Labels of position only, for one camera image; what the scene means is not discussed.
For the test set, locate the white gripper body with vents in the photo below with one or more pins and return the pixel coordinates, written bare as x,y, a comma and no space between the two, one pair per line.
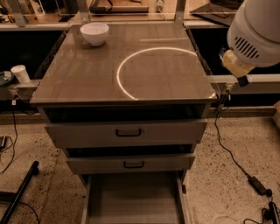
253,44

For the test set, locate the white paper cup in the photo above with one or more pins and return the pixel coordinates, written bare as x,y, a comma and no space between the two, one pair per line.
21,74

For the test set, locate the grey drawer cabinet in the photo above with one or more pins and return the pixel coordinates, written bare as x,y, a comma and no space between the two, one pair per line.
143,72

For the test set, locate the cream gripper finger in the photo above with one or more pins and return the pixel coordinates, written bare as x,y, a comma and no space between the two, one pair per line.
235,66

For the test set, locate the dark round dish left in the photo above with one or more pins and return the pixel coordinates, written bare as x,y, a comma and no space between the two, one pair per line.
6,78

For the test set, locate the top drawer with handle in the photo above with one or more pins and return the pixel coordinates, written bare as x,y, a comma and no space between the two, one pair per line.
120,134

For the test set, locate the white ceramic bowl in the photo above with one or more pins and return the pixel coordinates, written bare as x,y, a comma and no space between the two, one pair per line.
95,33

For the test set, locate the black metal stand leg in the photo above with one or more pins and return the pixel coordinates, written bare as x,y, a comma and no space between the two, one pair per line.
13,198

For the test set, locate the black power adapter brick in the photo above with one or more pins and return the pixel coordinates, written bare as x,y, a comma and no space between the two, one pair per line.
257,185

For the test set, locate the black plug bottom right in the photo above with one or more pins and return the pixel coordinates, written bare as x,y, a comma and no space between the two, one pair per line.
271,214

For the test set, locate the open bottom drawer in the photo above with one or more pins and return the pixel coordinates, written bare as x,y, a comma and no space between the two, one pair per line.
135,198

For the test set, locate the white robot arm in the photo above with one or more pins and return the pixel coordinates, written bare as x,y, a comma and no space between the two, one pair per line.
253,37

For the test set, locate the dark blue rxbar wrapper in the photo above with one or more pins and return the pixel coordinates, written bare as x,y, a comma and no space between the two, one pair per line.
243,81

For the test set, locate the black laptop on shelf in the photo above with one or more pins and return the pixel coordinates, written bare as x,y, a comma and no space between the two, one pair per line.
219,13

